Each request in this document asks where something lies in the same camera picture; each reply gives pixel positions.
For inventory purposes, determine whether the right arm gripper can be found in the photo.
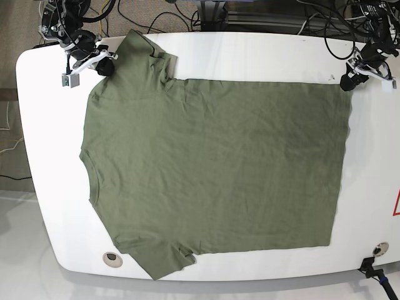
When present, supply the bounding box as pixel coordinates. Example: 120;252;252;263
64;29;118;76

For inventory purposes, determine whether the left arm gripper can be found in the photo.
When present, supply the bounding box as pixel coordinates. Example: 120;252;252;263
339;43;394;92

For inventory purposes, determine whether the olive green T-shirt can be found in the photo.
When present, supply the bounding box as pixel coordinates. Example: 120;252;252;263
80;31;351;279

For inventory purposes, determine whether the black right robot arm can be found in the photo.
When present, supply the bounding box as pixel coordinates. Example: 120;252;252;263
38;1;118;86

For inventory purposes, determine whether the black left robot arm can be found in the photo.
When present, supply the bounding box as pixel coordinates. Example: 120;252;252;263
340;1;399;91

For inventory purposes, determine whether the red triangle sticker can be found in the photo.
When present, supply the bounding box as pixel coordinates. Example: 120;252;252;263
392;191;400;216

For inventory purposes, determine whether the right round table grommet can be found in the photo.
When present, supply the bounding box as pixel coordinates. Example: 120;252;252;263
372;242;389;257

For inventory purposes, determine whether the round table grommet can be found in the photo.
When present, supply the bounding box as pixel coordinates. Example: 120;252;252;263
372;242;389;257
102;252;123;268

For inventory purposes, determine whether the left round table grommet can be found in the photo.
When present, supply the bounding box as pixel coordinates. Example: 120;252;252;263
102;252;123;268

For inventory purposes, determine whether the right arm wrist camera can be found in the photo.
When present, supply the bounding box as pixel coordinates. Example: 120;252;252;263
61;73;80;88

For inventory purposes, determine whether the yellow floor cable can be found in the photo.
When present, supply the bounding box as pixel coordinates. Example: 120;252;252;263
97;0;111;38

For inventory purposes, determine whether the black clamp with cable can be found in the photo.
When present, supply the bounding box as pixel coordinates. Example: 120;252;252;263
359;265;399;300

